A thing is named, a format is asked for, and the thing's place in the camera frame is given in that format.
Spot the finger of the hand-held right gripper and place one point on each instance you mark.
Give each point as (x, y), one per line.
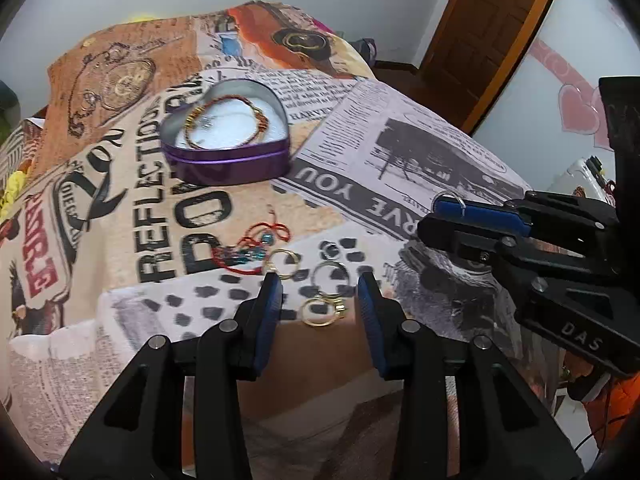
(455, 237)
(480, 215)

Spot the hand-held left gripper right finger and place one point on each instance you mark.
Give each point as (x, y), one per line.
(371, 320)

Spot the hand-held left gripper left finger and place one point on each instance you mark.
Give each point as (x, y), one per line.
(266, 317)

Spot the purple heart-shaped tin box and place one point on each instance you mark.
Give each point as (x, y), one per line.
(225, 162)

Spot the linked gold rings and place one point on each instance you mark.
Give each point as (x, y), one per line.
(286, 275)

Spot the orange jacket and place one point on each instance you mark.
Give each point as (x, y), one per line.
(617, 405)

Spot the white appliance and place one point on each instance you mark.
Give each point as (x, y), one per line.
(582, 175)

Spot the printed blanket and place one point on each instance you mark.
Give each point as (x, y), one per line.
(150, 220)

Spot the brown wooden door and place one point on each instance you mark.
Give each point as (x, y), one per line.
(480, 30)

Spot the purple bag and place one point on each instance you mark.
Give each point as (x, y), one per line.
(367, 47)

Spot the yellow cloth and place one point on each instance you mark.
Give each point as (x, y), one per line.
(11, 187)

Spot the pink heart wall sticker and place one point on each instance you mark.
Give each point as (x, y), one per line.
(575, 107)

